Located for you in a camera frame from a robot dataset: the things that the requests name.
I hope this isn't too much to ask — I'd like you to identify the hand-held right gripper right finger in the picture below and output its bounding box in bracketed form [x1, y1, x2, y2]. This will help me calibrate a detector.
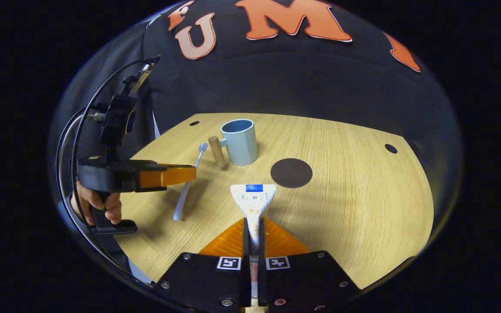
[257, 217, 362, 311]

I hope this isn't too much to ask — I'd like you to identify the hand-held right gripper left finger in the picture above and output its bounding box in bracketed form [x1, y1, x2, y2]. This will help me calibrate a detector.
[153, 217, 251, 311]

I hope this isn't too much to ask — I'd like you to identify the white toothbrush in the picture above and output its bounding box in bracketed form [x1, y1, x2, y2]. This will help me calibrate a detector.
[173, 143, 209, 222]

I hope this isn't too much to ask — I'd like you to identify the white toothpaste tube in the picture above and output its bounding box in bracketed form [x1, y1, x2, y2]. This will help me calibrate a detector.
[230, 183, 277, 261]

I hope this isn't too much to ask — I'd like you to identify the light blue cup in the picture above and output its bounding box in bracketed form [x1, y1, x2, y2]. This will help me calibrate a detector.
[208, 119, 259, 168]

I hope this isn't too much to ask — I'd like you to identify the dark round coaster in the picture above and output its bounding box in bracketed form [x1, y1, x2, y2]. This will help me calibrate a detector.
[271, 158, 313, 189]

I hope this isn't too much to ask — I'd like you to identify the black backdrop cloth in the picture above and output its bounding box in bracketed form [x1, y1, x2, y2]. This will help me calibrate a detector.
[50, 0, 462, 209]

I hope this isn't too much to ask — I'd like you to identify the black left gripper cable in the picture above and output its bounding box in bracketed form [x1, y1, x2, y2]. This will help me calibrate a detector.
[55, 59, 155, 279]

